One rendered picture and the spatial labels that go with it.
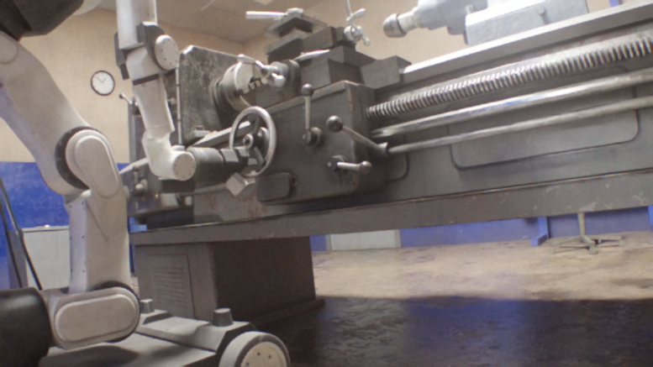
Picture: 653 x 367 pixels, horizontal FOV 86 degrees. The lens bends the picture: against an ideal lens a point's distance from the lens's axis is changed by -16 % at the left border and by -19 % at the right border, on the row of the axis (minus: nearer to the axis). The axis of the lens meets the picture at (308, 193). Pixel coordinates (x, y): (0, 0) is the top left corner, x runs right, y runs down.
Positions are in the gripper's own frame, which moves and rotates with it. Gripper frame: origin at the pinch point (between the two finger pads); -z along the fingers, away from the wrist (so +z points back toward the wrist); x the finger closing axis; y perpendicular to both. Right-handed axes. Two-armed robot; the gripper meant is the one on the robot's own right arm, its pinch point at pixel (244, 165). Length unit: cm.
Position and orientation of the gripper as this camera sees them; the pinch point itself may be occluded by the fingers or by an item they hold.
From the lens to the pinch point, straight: 115.8
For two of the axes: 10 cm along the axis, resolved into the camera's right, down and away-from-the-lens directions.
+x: 6.1, -5.5, -5.7
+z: -6.7, 0.2, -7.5
